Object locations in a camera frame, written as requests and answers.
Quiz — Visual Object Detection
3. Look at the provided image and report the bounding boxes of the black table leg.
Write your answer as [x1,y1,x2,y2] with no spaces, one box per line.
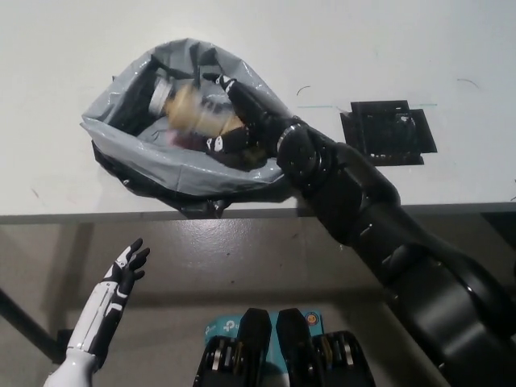
[0,284,77,366]

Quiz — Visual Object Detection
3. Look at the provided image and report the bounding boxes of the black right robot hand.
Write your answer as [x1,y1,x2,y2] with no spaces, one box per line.
[201,72,302,167]

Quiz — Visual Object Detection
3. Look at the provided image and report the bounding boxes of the grey plastic bag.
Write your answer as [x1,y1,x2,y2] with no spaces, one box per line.
[79,37,302,221]

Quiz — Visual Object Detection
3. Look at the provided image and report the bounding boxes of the beige protein shake bottle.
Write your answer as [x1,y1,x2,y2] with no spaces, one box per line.
[148,76,247,138]

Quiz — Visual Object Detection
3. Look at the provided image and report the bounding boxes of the black tape square marker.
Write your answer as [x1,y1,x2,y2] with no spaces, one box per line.
[339,98,439,166]

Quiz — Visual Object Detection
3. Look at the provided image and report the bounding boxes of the pink flat item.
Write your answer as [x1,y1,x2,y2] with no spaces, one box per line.
[169,131,202,149]

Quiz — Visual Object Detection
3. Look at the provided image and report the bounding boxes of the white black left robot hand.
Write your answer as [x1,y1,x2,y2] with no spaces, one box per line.
[65,237,151,364]

